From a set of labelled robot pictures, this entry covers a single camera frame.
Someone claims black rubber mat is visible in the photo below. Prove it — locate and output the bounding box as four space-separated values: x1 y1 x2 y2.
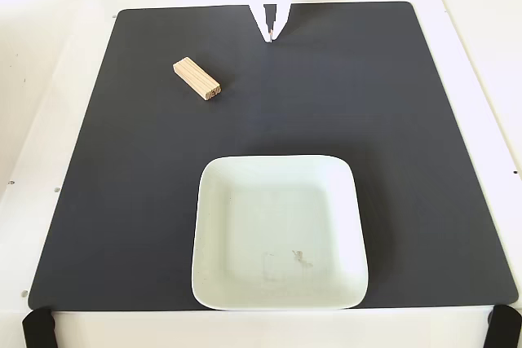
27 0 519 311

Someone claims black corner strap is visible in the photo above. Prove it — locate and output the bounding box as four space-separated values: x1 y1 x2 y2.
484 305 522 348
21 309 56 348

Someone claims white square plate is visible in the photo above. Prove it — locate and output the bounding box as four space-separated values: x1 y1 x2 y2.
190 154 369 311

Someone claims light wooden block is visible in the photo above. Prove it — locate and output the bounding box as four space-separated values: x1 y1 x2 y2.
172 56 222 103

